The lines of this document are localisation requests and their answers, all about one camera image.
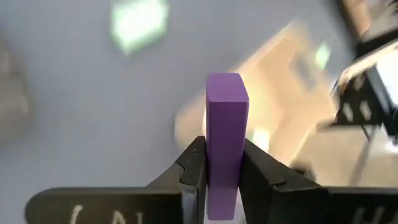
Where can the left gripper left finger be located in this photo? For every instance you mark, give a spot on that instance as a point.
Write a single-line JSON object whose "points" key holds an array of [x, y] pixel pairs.
{"points": [[124, 205]]}

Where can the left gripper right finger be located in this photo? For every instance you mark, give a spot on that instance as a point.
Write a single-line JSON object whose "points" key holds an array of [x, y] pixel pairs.
{"points": [[295, 202]]}

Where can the long purple block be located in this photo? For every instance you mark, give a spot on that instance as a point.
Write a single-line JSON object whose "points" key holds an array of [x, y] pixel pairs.
{"points": [[227, 124]]}

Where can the translucent white plastic bin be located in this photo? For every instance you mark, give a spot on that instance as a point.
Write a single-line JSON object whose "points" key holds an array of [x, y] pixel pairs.
{"points": [[280, 93]]}

